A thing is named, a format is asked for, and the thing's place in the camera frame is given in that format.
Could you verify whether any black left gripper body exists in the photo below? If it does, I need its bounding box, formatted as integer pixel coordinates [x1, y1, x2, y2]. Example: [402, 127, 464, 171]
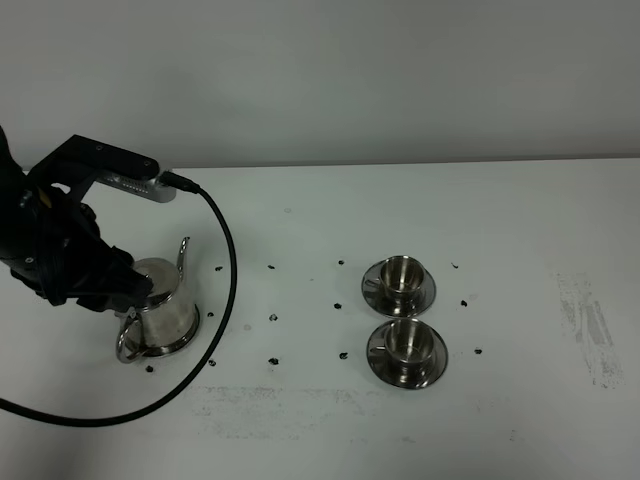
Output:
[1, 135, 160, 306]

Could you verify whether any near stainless steel saucer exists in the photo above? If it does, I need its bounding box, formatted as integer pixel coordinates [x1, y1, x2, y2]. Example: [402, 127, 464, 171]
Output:
[366, 327, 448, 390]

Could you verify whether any far stainless steel saucer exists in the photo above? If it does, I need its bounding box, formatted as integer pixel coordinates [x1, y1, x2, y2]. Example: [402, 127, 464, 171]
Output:
[361, 270, 437, 318]

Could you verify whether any stainless steel teacup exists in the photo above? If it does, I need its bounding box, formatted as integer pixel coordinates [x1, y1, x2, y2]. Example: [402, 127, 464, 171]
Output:
[363, 255, 427, 297]
[368, 318, 435, 366]

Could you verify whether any black left camera cable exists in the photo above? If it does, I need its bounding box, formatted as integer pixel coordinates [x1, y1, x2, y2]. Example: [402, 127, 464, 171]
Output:
[0, 170, 238, 429]

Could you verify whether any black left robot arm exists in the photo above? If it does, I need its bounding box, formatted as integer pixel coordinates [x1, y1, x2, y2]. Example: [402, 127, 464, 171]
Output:
[1, 135, 160, 312]

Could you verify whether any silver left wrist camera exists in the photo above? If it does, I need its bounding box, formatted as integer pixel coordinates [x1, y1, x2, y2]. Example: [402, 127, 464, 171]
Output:
[96, 172, 177, 203]

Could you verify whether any stainless steel teapot saucer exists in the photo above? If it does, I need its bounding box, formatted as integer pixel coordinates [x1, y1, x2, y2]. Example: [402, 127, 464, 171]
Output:
[116, 305, 200, 363]

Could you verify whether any near stainless steel teacup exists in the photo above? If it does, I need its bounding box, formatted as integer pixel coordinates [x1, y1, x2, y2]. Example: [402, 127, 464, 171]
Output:
[368, 318, 435, 366]

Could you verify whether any far stainless steel teacup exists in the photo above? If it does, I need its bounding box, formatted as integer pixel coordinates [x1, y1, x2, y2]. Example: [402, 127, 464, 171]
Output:
[363, 255, 427, 297]

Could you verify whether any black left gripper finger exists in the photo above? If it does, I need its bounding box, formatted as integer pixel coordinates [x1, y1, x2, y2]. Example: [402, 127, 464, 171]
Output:
[76, 293, 136, 313]
[64, 242, 153, 302]

